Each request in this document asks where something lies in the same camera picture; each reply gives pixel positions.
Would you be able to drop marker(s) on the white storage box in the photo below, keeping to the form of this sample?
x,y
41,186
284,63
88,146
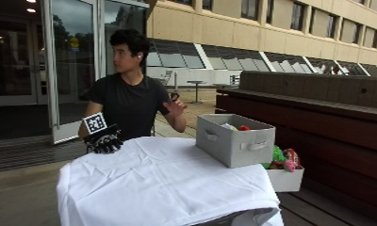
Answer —
x,y
285,179

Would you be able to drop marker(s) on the dark wooden bench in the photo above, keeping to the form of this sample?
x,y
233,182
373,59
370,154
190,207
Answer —
x,y
323,125

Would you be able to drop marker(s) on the round pedestal table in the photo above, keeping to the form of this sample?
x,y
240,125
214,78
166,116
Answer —
x,y
196,83

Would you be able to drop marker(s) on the the person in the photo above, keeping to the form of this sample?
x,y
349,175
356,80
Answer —
x,y
130,100

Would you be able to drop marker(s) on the white and green toy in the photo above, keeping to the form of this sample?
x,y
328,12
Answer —
x,y
228,126

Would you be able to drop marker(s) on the glass door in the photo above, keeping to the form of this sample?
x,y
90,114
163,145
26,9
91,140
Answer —
x,y
74,62

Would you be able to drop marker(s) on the small red toy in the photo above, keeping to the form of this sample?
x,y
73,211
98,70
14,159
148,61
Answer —
x,y
244,128

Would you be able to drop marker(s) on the white tablecloth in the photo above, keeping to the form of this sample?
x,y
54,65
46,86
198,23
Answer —
x,y
163,182

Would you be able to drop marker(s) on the white marker cube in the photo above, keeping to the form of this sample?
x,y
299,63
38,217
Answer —
x,y
95,123

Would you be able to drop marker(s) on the metal outdoor chair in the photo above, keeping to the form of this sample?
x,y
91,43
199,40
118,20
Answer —
x,y
167,77

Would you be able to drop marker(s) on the small black object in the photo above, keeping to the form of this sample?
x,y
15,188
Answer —
x,y
174,96

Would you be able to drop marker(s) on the green soft toy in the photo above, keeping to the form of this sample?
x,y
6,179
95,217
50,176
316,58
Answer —
x,y
277,156

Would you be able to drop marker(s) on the yellow door sign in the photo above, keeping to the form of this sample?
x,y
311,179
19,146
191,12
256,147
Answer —
x,y
74,42

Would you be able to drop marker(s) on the grey fabric storage bin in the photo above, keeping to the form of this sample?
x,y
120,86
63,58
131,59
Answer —
x,y
235,146

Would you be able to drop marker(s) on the ceiling lamp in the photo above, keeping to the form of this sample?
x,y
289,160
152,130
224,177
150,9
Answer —
x,y
31,10
31,1

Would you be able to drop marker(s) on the red and pink soft toy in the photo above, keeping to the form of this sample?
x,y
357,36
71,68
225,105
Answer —
x,y
292,159

